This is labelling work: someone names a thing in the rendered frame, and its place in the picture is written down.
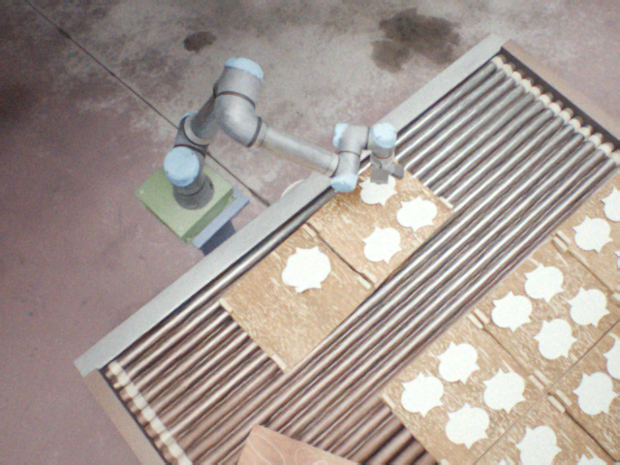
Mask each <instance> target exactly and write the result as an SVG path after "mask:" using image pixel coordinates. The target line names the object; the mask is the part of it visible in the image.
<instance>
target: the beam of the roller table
mask: <svg viewBox="0 0 620 465"><path fill-rule="evenodd" d="M505 42H506V41H505V40H502V39H501V38H500V37H498V36H497V35H496V34H495V33H493V32H492V33H491V34H490V35H488V36H487V37H486V38H484V39H483V40H482V41H481V42H479V43H478V44H477V45H476V46H474V47H473V48H471V49H470V50H469V51H468V52H466V53H465V54H464V55H463V56H461V57H460V58H459V59H457V60H456V61H455V62H454V63H452V64H451V65H450V66H448V67H447V68H446V69H445V70H443V71H442V72H441V73H440V74H439V75H437V76H436V77H434V78H433V79H432V80H430V81H429V82H428V83H427V84H425V85H424V86H423V87H422V88H421V89H419V90H418V91H416V92H415V93H414V94H413V95H411V96H410V97H409V98H407V99H406V100H405V101H404V102H402V103H401V104H400V105H399V106H397V107H396V108H394V109H393V110H392V112H391V113H389V114H388V115H387V116H386V117H384V118H383V119H382V120H379V121H378V122H377V123H376V124H378V123H382V122H387V123H390V124H391V125H393V126H394V128H395V130H396V135H397V136H398V135H399V134H400V133H401V132H403V131H404V130H405V129H406V128H408V127H409V126H410V125H411V124H414V123H415V122H416V121H417V120H419V119H420V118H421V117H422V116H424V115H425V114H426V113H427V112H429V111H430V110H431V109H433V108H434V107H435V106H436V105H438V104H439V103H440V102H441V101H443V100H444V99H445V98H446V96H448V94H449V93H450V92H452V91H453V90H454V89H455V88H457V87H458V86H459V85H460V84H462V83H463V82H464V81H465V80H467V79H468V78H470V77H472V76H473V75H474V74H475V73H477V72H478V71H479V70H480V69H482V68H483V67H484V66H485V65H487V64H488V63H489V61H490V60H492V59H493V58H494V57H496V56H498V54H499V51H500V48H501V46H502V45H503V44H504V43H505ZM376 124H374V125H373V126H372V127H374V126H375V125H376ZM331 180H332V179H330V177H328V176H325V175H323V174H320V173H317V172H314V171H313V172H312V173H311V174H309V175H308V176H307V177H306V178H304V180H303V181H302V182H300V183H299V184H298V185H297V186H295V187H294V188H293V189H292V190H290V191H289V192H288V193H286V194H285V195H284V196H283V197H281V198H280V199H279V200H278V201H276V202H275V203H273V204H272V205H271V206H270V208H268V209H266V210H265V211H264V212H262V213H261V214H260V215H258V216H257V217H256V218H255V219H253V220H252V221H251V222H250V223H248V224H247V225H246V226H244V227H243V228H242V229H241V230H238V231H237V232H236V233H235V234H234V235H233V236H232V237H230V238H229V239H228V240H227V241H225V242H224V243H223V244H221V245H220V246H219V247H218V248H216V249H215V250H214V251H213V252H210V253H209V254H208V255H206V256H205V257H204V258H203V259H201V261H200V262H199V263H197V264H196V265H195V266H193V267H192V268H191V269H190V270H188V271H187V272H186V273H185V274H183V275H182V276H181V277H179V278H177V279H176V280H175V281H173V282H172V283H171V284H170V285H168V286H167V287H166V288H164V289H163V290H162V291H161V292H160V293H159V294H158V295H157V296H155V297H154V298H153V299H151V300H150V301H149V302H148V303H146V304H145V305H144V306H143V307H141V309H140V310H138V311H137V312H136V313H134V314H132V315H131V316H130V317H129V318H127V319H126V320H125V321H123V322H122V323H121V324H120V325H118V326H117V327H115V328H114V329H113V330H112V331H110V332H109V333H108V334H107V335H105V336H104V337H103V339H102V338H101V340H100V341H99V342H98V343H96V344H95V345H94V346H93V347H91V348H90V349H89V350H87V351H86V352H85V353H84V354H82V355H81V356H80V357H78V358H77V359H76V360H74V365H75V366H76V368H77V369H78V371H79V372H80V374H81V375H82V377H84V376H86V375H87V374H88V373H89V372H91V371H92V370H93V369H94V368H98V369H100V370H102V371H103V370H104V369H106V368H107V367H108V366H109V364H110V363H111V362H113V361H114V360H117V359H118V358H119V357H122V356H123V355H124V354H126V353H127V352H128V351H129V350H131V349H132V348H133V347H134V346H136V345H137V344H138V342H140V341H141V340H142V339H143V338H145V337H146V336H147V335H148V334H150V333H151V332H152V331H153V330H155V329H156V328H157V327H158V326H160V324H161V323H162V322H164V321H165V320H166V319H167V318H169V317H170V316H171V315H172V314H175V313H176V312H177V311H178V310H180V309H181V308H182V307H183V306H185V305H186V304H187V303H188V302H190V301H191V300H192V299H193V298H195V297H196V296H197V295H199V294H200V293H201V292H202V291H204V289H205V288H206V287H207V286H209V285H211V284H212V283H213V282H215V281H216V280H217V279H218V278H220V277H221V276H222V275H224V274H225V273H226V272H227V271H229V270H230V269H231V268H232V267H234V266H235V265H236V264H238V263H240V262H241V260H242V259H244V258H245V257H246V256H247V255H249V254H250V253H251V252H252V251H254V250H255V249H256V248H257V247H259V246H260V245H261V244H262V243H264V242H265V241H266V240H267V239H270V238H271V237H272V236H273V235H275V233H276V232H277V231H279V230H280V229H281V228H282V227H284V226H285V225H286V224H287V223H289V222H290V221H291V220H292V219H294V218H295V217H296V216H297V215H299V214H300V213H301V212H302V211H304V210H305V209H306V208H307V207H309V205H310V204H311V203H312V202H314V201H315V200H316V199H319V198H320V197H321V196H322V195H324V194H325V193H326V192H327V191H329V190H330V189H331V188H332V186H331V183H332V182H331Z"/></svg>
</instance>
